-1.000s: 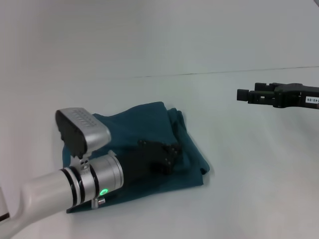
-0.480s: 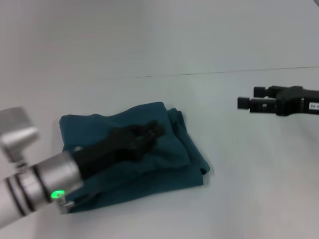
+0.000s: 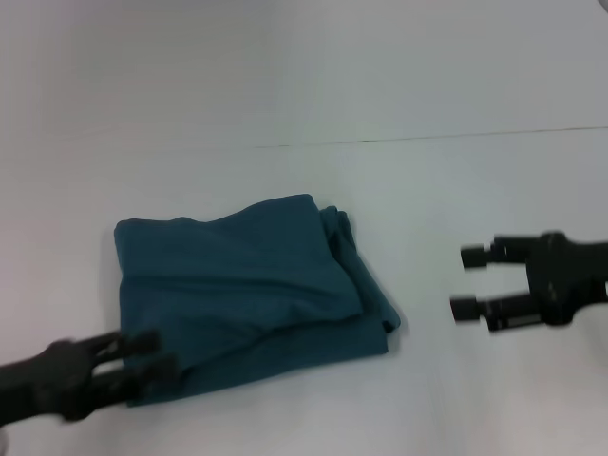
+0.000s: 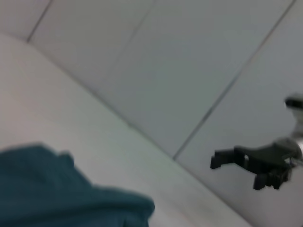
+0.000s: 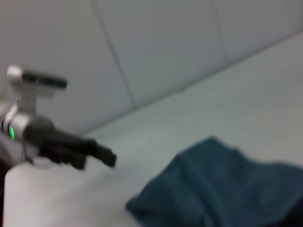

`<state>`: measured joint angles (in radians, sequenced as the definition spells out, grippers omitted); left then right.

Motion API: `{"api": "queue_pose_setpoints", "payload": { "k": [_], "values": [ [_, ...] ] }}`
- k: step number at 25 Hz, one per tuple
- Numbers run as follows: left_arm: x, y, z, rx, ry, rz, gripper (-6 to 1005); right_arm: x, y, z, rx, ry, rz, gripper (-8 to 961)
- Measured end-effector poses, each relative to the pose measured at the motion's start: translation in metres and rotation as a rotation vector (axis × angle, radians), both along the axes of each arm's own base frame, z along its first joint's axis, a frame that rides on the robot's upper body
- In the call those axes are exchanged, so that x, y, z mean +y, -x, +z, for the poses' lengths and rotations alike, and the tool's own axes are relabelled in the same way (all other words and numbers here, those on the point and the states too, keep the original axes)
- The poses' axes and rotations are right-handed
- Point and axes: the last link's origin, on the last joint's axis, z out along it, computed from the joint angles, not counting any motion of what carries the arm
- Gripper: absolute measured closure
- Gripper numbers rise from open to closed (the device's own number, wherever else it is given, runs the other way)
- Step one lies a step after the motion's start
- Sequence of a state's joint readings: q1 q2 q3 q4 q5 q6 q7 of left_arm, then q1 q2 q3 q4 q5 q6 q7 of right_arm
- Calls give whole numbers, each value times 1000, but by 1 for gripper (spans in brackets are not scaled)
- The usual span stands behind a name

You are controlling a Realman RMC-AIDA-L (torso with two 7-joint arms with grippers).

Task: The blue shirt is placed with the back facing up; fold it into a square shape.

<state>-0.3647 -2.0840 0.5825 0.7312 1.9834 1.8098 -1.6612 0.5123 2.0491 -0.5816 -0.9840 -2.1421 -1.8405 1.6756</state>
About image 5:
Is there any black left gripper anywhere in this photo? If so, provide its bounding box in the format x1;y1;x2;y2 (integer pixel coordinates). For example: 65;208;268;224
23;117;118;171

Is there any teal blue shirt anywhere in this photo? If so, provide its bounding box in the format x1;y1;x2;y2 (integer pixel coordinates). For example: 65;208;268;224
125;136;303;227

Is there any left wrist camera housing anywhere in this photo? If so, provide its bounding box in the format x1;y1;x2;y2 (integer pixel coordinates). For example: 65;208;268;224
6;65;69;114

